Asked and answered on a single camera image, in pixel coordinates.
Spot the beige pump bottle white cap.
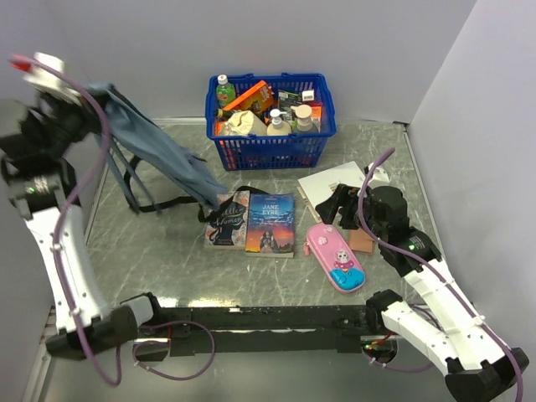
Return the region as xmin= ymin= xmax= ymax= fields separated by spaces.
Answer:
xmin=266 ymin=109 xmax=292 ymax=136

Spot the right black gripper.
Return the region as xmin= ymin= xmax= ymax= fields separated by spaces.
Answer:
xmin=314 ymin=183 xmax=386 ymax=241

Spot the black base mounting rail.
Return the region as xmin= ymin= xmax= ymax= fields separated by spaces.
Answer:
xmin=134 ymin=305 xmax=388 ymax=357

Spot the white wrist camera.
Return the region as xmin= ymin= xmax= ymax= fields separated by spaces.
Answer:
xmin=23 ymin=52 xmax=80 ymax=105
xmin=368 ymin=166 xmax=390 ymax=188

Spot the Little Women book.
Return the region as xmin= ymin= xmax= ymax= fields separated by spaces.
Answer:
xmin=204 ymin=191 xmax=250 ymax=250

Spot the blue plastic shopping basket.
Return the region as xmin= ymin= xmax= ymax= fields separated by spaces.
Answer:
xmin=205 ymin=73 xmax=337 ymax=171

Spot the grey pump bottle beige cap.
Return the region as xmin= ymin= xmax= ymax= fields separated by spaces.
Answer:
xmin=291 ymin=105 xmax=319 ymax=134

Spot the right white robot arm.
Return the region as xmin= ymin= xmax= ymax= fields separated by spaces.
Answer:
xmin=315 ymin=184 xmax=529 ymax=401

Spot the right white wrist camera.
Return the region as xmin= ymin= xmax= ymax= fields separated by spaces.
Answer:
xmin=368 ymin=166 xmax=390 ymax=188

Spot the Jane Eyre book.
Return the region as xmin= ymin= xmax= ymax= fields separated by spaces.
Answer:
xmin=245 ymin=193 xmax=295 ymax=258

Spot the beige crumpled paper bag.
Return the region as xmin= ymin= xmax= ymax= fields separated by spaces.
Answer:
xmin=219 ymin=111 xmax=267 ymax=136

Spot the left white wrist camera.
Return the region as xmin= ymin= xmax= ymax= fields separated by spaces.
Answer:
xmin=23 ymin=52 xmax=80 ymax=105

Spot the white notebook with barcode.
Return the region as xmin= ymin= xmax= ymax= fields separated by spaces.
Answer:
xmin=298 ymin=162 xmax=365 ymax=223

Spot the small white barcode box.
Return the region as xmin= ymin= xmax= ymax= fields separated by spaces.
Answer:
xmin=301 ymin=90 xmax=315 ymax=102

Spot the blue grey backpack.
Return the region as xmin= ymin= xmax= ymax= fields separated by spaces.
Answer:
xmin=85 ymin=84 xmax=234 ymax=223

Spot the orange snack box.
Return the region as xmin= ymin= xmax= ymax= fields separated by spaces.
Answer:
xmin=223 ymin=80 xmax=275 ymax=114

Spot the black green product box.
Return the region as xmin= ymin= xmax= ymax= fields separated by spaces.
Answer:
xmin=277 ymin=90 xmax=302 ymax=111

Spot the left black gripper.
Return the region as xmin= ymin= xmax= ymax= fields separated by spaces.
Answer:
xmin=42 ymin=81 xmax=114 ymax=159

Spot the green drink bottle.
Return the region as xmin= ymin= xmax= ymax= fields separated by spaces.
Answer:
xmin=216 ymin=75 xmax=236 ymax=108

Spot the pink cat pencil case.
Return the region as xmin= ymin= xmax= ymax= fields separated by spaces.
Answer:
xmin=304 ymin=223 xmax=365 ymax=293

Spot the orange box in basket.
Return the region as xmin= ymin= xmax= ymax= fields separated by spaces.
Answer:
xmin=311 ymin=104 xmax=322 ymax=130

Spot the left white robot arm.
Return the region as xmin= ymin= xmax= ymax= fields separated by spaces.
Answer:
xmin=1 ymin=95 xmax=166 ymax=360

